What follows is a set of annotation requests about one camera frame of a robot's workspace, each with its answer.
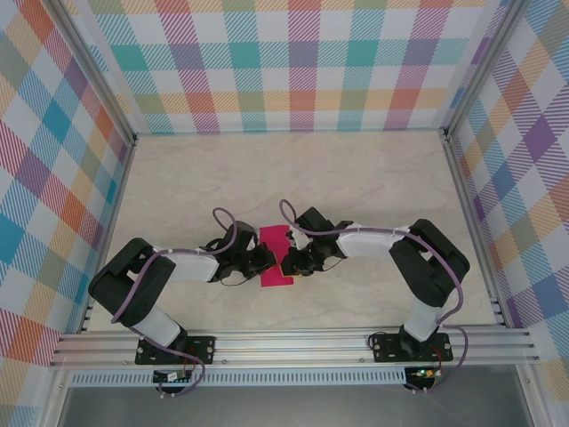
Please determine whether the pink square paper sheet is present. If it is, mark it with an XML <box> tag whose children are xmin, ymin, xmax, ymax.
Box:
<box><xmin>259</xmin><ymin>225</ymin><xmax>296</xmax><ymax>288</ymax></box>

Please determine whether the grey metal sheet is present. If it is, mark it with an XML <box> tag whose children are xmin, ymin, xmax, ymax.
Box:
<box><xmin>57</xmin><ymin>384</ymin><xmax>534</xmax><ymax>427</ymax></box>

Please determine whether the left circuit board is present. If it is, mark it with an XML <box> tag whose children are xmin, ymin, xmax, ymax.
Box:
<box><xmin>152</xmin><ymin>370</ymin><xmax>196</xmax><ymax>383</ymax></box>

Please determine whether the thin black right gripper wire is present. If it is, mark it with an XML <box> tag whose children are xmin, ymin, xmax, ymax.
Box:
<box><xmin>317</xmin><ymin>257</ymin><xmax>347</xmax><ymax>274</ymax></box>

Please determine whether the thin black gripper wire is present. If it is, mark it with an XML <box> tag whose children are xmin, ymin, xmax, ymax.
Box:
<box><xmin>220</xmin><ymin>271</ymin><xmax>251</xmax><ymax>287</ymax></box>
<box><xmin>317</xmin><ymin>257</ymin><xmax>347</xmax><ymax>274</ymax></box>

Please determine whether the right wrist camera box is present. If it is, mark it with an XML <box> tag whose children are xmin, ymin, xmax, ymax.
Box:
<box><xmin>285</xmin><ymin>227</ymin><xmax>313</xmax><ymax>251</ymax></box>

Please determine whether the thin black left gripper wire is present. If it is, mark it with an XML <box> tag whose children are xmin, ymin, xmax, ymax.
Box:
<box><xmin>220</xmin><ymin>271</ymin><xmax>251</xmax><ymax>287</ymax></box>

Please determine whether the aluminium mounting rail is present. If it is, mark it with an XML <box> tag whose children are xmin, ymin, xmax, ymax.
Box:
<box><xmin>48</xmin><ymin>327</ymin><xmax>541</xmax><ymax>368</ymax></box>

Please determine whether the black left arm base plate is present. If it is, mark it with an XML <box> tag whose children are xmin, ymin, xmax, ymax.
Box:
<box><xmin>135</xmin><ymin>335</ymin><xmax>217</xmax><ymax>366</ymax></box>

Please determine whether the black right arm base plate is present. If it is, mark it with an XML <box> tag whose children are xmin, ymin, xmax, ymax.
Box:
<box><xmin>371</xmin><ymin>333</ymin><xmax>453</xmax><ymax>364</ymax></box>

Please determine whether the aluminium side rail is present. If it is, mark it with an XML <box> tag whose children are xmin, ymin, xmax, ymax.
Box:
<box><xmin>77</xmin><ymin>135</ymin><xmax>138</xmax><ymax>334</ymax></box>
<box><xmin>437</xmin><ymin>127</ymin><xmax>508</xmax><ymax>329</ymax></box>

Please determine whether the aluminium frame post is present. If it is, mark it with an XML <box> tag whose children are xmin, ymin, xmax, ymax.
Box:
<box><xmin>51</xmin><ymin>0</ymin><xmax>138</xmax><ymax>148</ymax></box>
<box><xmin>444</xmin><ymin>0</ymin><xmax>528</xmax><ymax>143</ymax></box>

